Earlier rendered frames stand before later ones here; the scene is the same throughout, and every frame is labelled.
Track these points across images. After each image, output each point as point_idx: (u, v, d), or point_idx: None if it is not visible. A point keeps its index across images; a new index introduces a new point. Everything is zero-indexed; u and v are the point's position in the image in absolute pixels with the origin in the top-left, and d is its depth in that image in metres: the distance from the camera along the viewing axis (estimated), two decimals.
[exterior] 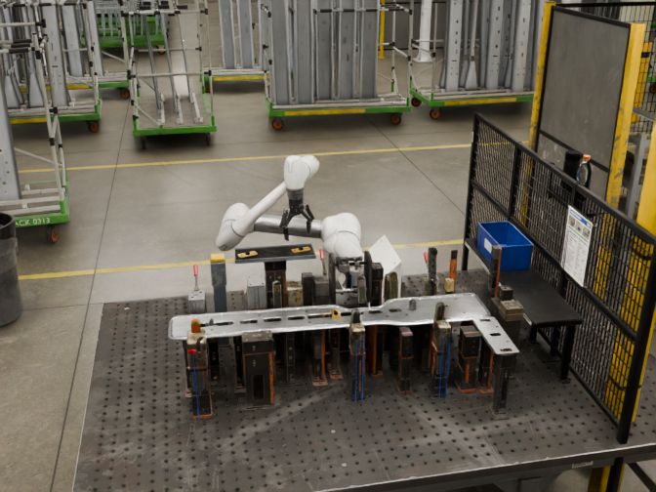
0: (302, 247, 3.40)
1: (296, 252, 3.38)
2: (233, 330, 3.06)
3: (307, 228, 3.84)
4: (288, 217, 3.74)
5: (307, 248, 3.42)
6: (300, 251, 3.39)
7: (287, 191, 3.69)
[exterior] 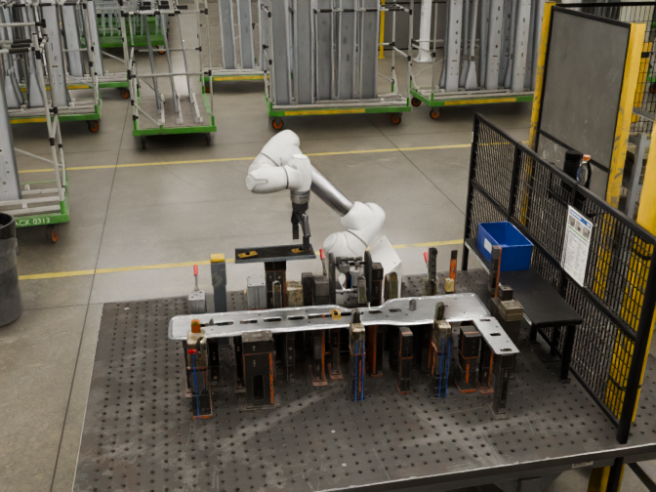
0: (302, 247, 3.40)
1: (296, 252, 3.38)
2: (233, 330, 3.06)
3: (308, 245, 3.33)
4: None
5: None
6: (300, 251, 3.39)
7: None
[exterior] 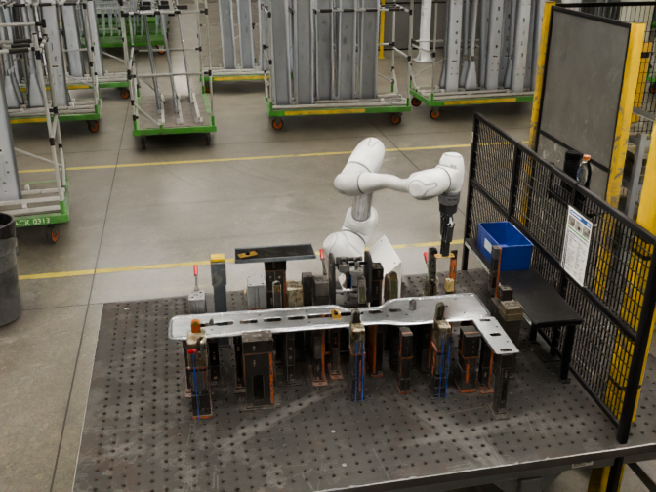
0: None
1: (438, 258, 3.12)
2: (233, 330, 3.06)
3: (448, 251, 3.12)
4: None
5: (451, 254, 3.15)
6: (443, 257, 3.13)
7: None
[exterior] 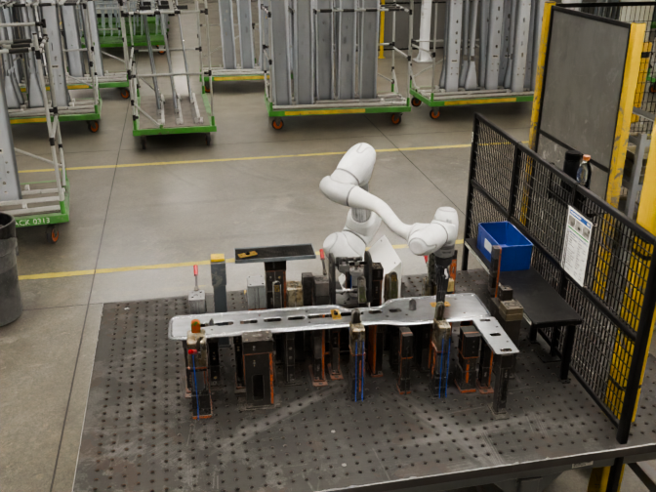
0: None
1: (434, 307, 3.21)
2: (233, 330, 3.06)
3: (444, 301, 3.21)
4: None
5: (446, 303, 3.24)
6: None
7: None
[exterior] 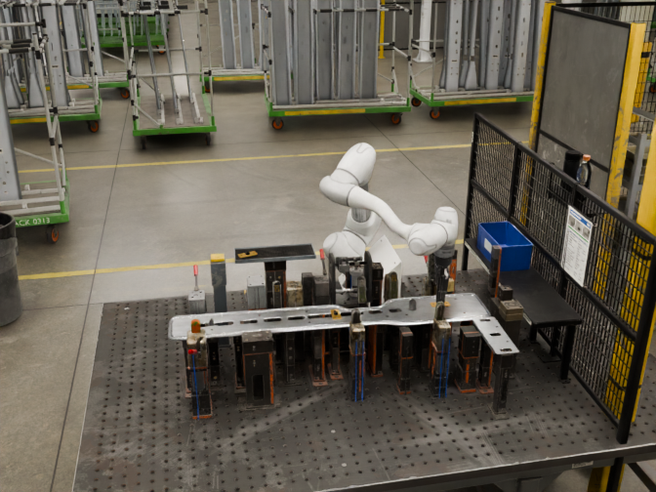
0: None
1: (434, 307, 3.21)
2: (233, 330, 3.06)
3: (444, 301, 3.21)
4: None
5: (446, 303, 3.24)
6: None
7: None
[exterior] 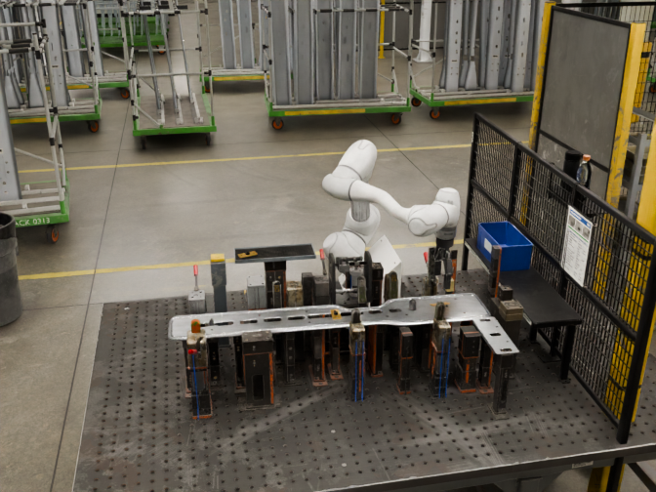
0: (440, 301, 3.24)
1: (435, 305, 3.21)
2: (233, 330, 3.06)
3: (449, 284, 3.12)
4: (440, 252, 3.19)
5: (446, 302, 3.25)
6: None
7: None
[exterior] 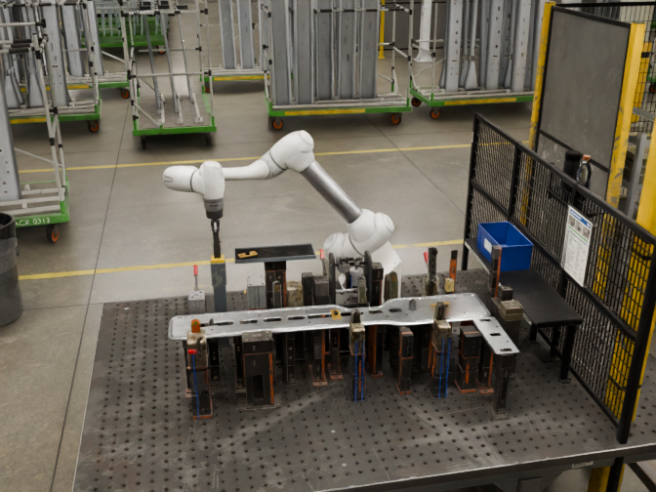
0: (440, 301, 3.24)
1: (435, 305, 3.21)
2: (233, 330, 3.06)
3: (220, 253, 3.33)
4: None
5: (446, 302, 3.25)
6: None
7: None
